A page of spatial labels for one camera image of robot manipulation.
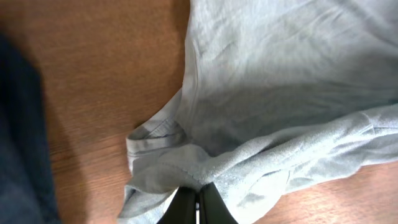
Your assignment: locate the light blue t-shirt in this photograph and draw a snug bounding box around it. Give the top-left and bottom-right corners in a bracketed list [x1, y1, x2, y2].
[118, 0, 397, 223]

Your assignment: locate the folded dark navy garment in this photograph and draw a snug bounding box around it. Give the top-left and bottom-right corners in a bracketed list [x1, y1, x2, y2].
[1, 35, 61, 223]

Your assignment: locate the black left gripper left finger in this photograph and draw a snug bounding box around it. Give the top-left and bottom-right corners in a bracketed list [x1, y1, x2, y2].
[157, 187, 196, 224]

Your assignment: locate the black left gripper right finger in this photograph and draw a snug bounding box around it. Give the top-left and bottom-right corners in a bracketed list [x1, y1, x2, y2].
[198, 183, 238, 224]

